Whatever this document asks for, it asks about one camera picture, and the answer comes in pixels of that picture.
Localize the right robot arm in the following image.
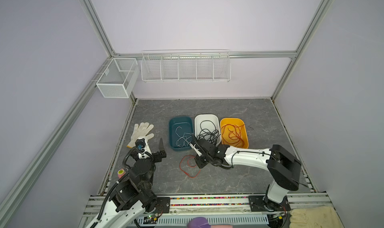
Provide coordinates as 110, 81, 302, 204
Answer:
190, 135, 302, 212

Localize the teal plastic bin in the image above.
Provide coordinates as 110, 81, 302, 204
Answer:
169, 116, 194, 151

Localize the white knit glove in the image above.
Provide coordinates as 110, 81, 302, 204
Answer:
127, 122, 155, 148

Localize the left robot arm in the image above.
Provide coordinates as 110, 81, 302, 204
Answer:
87, 138, 170, 228

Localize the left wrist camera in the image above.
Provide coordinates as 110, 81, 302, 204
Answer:
135, 138, 153, 159

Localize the black cable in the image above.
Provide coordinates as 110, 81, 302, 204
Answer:
196, 120, 221, 146

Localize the cream glove at base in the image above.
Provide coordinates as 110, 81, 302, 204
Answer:
290, 206, 343, 228

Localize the yellow plastic bin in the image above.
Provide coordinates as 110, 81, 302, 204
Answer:
220, 118, 249, 149

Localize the purple object at base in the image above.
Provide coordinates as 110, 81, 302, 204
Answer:
187, 216, 233, 228

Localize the long white wire basket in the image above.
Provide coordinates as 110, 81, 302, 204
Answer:
141, 49, 232, 82

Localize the white plastic bin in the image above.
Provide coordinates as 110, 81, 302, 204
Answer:
194, 114, 222, 146

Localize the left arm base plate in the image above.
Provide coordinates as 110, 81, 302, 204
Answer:
146, 197, 171, 214

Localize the small white mesh basket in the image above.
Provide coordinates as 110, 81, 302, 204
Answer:
96, 58, 140, 98

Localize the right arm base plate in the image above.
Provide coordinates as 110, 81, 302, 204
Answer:
248, 195, 291, 213

